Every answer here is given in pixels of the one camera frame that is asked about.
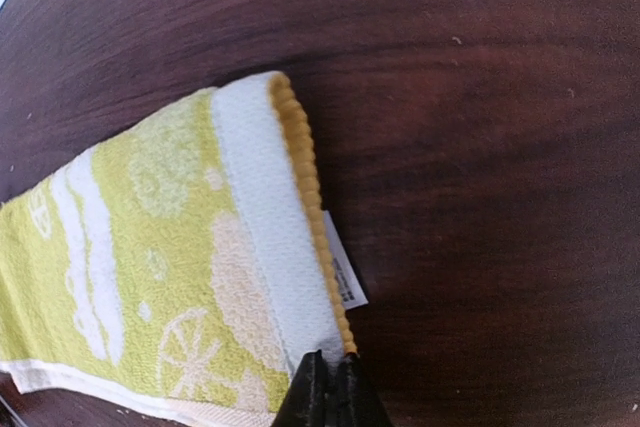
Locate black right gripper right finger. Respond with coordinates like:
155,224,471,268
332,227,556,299
335,355,393,427

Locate green crocodile pattern towel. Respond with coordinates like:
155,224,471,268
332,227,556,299
1,72,356,426

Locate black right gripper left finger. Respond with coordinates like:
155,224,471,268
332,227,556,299
271,350,330,427

